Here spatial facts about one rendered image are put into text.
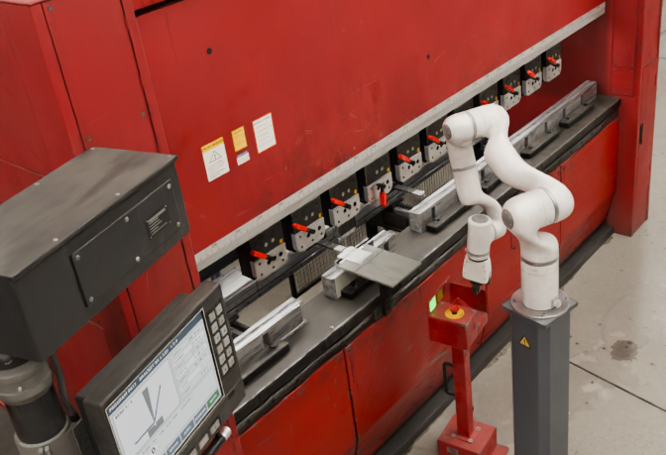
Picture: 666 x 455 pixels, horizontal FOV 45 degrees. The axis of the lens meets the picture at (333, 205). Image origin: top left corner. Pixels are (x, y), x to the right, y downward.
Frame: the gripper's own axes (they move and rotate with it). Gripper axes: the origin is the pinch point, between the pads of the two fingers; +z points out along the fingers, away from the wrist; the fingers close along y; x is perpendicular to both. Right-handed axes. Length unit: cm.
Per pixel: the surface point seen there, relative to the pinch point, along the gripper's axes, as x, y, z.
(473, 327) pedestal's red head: -9.0, 3.1, 11.4
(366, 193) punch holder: -7, -43, -35
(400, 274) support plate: -22.0, -20.8, -14.0
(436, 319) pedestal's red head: -15.1, -9.4, 7.9
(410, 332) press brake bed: -4.8, -25.7, 28.4
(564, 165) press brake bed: 128, -7, 10
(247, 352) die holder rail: -76, -52, -5
